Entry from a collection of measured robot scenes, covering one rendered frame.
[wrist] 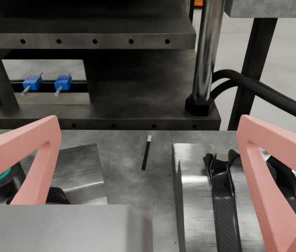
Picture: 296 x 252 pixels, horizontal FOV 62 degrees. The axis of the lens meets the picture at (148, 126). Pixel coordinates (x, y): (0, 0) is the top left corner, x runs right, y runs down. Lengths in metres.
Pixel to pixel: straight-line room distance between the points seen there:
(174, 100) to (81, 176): 0.55
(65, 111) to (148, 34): 0.39
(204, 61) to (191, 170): 0.41
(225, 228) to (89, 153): 0.30
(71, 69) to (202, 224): 0.65
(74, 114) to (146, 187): 0.42
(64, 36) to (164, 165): 0.51
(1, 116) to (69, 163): 0.51
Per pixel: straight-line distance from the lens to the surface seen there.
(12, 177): 0.50
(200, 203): 0.45
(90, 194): 0.50
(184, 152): 0.61
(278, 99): 0.79
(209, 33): 0.77
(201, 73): 0.81
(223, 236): 0.46
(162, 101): 0.94
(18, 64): 0.96
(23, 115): 0.97
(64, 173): 0.52
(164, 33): 0.82
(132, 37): 0.83
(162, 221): 0.56
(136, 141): 0.73
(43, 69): 0.93
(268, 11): 0.94
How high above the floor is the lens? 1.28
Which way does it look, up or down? 37 degrees down
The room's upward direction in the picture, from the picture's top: straight up
